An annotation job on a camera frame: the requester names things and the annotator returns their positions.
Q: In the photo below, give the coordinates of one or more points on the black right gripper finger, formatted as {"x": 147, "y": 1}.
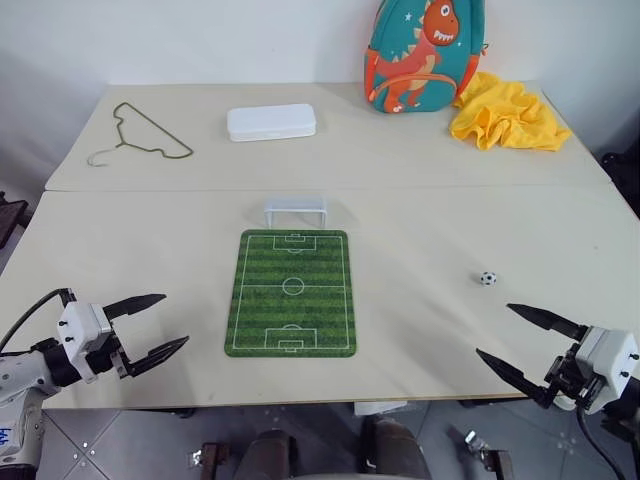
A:
{"x": 547, "y": 321}
{"x": 515, "y": 377}

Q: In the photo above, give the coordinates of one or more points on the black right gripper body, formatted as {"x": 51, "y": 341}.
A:
{"x": 567, "y": 377}

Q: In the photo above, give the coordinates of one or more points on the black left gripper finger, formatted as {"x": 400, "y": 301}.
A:
{"x": 157, "y": 354}
{"x": 135, "y": 303}

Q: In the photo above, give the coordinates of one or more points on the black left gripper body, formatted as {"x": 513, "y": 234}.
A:
{"x": 107, "y": 357}

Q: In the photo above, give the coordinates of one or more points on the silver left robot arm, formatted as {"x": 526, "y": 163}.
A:
{"x": 20, "y": 372}

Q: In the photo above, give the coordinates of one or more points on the tiny soccer ball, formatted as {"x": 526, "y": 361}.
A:
{"x": 488, "y": 279}

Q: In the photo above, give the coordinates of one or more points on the green soccer field mat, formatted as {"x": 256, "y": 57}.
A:
{"x": 292, "y": 310}

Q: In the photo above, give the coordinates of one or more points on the dark rounded shape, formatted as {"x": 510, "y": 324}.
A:
{"x": 270, "y": 457}
{"x": 395, "y": 450}

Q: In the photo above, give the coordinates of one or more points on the black equipment beside table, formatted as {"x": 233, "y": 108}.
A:
{"x": 11, "y": 220}

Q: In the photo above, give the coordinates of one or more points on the small white goal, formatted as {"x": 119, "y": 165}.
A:
{"x": 295, "y": 209}

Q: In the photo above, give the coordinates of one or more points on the yellow crumpled cloth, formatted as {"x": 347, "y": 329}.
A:
{"x": 505, "y": 117}

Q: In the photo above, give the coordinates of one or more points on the white rectangular box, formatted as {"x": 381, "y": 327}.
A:
{"x": 272, "y": 122}

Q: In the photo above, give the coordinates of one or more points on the teal dinosaur backpack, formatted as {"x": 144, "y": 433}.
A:
{"x": 415, "y": 55}

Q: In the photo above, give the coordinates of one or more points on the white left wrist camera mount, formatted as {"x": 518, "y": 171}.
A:
{"x": 80, "y": 325}

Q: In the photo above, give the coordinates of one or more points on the rusty metal bracket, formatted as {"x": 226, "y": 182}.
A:
{"x": 487, "y": 452}
{"x": 210, "y": 456}

